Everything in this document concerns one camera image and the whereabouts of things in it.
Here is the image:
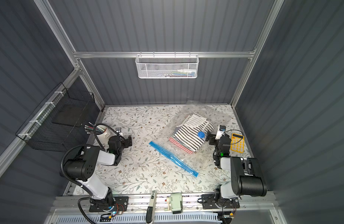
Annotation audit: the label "clear vacuum bag blue zipper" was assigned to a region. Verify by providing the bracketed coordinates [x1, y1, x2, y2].
[149, 103, 232, 177]

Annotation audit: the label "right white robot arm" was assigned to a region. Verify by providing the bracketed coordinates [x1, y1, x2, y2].
[201, 126, 268, 211]

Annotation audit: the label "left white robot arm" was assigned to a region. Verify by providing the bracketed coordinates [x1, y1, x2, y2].
[60, 123, 132, 212]

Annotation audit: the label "blue bag valve cap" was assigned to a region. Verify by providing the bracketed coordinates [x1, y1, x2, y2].
[198, 132, 205, 139]

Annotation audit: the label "white mug pen holder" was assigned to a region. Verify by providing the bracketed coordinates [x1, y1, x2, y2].
[93, 125, 112, 147]

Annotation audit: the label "yellow calculator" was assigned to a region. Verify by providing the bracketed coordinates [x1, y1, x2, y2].
[230, 133, 245, 154]

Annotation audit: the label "pens in mug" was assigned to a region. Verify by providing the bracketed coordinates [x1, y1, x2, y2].
[84, 122, 106, 135]

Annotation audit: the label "pale green box device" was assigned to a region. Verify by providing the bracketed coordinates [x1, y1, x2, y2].
[166, 193, 183, 214]

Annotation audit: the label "black white handheld tool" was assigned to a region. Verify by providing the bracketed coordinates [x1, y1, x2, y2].
[145, 190, 158, 224]

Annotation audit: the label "markers in white basket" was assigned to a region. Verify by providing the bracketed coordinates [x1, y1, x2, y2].
[157, 69, 197, 78]

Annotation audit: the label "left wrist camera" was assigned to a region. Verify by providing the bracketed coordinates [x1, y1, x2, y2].
[115, 127, 122, 134]

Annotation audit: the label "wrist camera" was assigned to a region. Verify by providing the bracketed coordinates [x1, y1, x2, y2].
[215, 125, 226, 140]
[115, 127, 122, 134]

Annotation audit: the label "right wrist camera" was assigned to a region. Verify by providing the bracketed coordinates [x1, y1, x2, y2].
[215, 125, 226, 140]

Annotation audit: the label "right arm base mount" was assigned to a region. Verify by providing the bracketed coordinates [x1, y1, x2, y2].
[197, 194, 240, 210]

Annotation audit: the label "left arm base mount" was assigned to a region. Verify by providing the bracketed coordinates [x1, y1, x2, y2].
[89, 197, 129, 212]

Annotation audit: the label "black wire mesh basket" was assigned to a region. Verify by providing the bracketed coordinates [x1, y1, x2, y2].
[15, 85, 96, 152]

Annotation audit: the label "white wire mesh basket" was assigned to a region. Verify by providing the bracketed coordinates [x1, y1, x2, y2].
[135, 56, 200, 79]

